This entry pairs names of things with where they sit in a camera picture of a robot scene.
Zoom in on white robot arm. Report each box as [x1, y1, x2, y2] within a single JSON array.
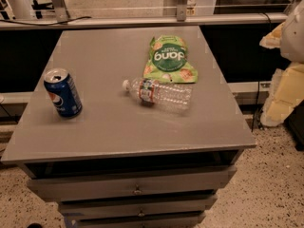
[[280, 0, 304, 63]]

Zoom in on clear plastic water bottle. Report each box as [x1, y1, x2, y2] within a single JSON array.
[[123, 78, 192, 112]]

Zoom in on grey drawer cabinet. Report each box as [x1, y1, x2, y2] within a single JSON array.
[[0, 26, 257, 228]]

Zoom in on green Dang snack bag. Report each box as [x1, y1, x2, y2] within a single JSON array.
[[143, 35, 199, 84]]

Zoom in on top grey drawer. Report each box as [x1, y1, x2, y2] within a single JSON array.
[[28, 165, 237, 201]]

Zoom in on grey drawer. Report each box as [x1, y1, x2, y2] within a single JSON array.
[[65, 211, 205, 228], [59, 194, 217, 220], [28, 165, 237, 201]]

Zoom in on blue Pepsi soda can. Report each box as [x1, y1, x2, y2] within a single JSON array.
[[44, 68, 83, 118]]

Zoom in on middle grey drawer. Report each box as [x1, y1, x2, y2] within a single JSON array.
[[59, 194, 217, 220]]

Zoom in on bottom grey drawer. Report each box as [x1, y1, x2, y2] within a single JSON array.
[[65, 211, 205, 228]]

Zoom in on black hanging cable right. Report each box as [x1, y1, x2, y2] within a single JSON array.
[[251, 12, 273, 133]]

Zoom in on black cable on rail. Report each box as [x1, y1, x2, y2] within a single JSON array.
[[0, 15, 93, 27]]

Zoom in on grey metal rail frame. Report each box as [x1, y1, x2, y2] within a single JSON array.
[[1, 0, 302, 29]]

